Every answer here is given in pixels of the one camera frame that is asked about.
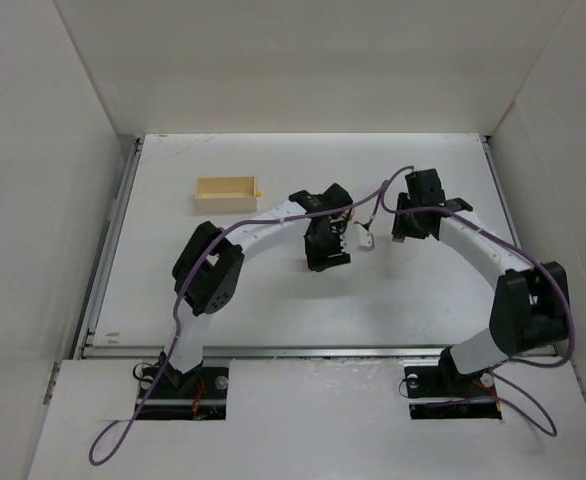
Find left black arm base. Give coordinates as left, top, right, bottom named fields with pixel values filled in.
left=136, top=365, right=230, bottom=421

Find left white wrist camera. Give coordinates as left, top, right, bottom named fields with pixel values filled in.
left=353, top=223, right=375, bottom=251

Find right metal table rail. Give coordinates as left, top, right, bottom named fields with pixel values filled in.
left=475, top=135, right=567, bottom=357

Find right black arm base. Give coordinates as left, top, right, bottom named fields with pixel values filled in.
left=398, top=365, right=502, bottom=420

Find left metal table rail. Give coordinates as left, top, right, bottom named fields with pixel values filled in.
left=42, top=137, right=143, bottom=404

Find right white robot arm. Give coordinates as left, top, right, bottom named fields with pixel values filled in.
left=392, top=169, right=575, bottom=390

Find metal table rail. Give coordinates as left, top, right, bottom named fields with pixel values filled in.
left=80, top=346, right=443, bottom=359
left=42, top=137, right=143, bottom=404
left=475, top=135, right=567, bottom=357

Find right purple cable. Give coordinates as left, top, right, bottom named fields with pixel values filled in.
left=376, top=179, right=572, bottom=437

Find front metal table rail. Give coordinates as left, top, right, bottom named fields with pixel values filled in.
left=80, top=346, right=443, bottom=359

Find cream plastic drawer box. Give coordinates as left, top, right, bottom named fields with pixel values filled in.
left=195, top=176, right=261, bottom=215

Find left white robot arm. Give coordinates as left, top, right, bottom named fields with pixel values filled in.
left=160, top=183, right=353, bottom=390

